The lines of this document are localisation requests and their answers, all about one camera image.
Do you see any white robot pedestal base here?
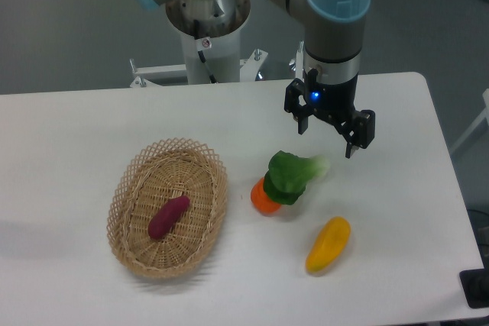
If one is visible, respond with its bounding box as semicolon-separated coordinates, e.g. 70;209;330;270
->
128;0;306;89

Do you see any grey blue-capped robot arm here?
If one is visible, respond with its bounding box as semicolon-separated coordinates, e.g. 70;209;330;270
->
138;0;375;156

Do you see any green bok choy toy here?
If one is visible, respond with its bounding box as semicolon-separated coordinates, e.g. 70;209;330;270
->
263;150;331;205

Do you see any white frame at right edge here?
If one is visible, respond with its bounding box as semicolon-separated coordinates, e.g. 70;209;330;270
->
449;89;488;157

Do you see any orange carrot toy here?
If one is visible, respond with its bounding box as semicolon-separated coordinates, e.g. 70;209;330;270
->
251;177;281;215

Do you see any yellow mango toy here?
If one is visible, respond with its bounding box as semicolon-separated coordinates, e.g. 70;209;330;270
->
305;216;351;273

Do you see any purple sweet potato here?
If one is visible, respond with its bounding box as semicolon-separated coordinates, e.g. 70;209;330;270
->
147;195;190;240

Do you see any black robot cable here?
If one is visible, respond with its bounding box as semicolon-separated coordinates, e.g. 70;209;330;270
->
193;19;219;85

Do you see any black box at table edge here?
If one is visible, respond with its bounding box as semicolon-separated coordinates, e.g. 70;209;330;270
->
459;269;488;309

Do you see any woven wicker oval basket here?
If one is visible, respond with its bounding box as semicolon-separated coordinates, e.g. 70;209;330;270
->
107;138;227;279

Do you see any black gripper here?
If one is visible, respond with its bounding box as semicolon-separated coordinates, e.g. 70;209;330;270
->
284;69;375;159

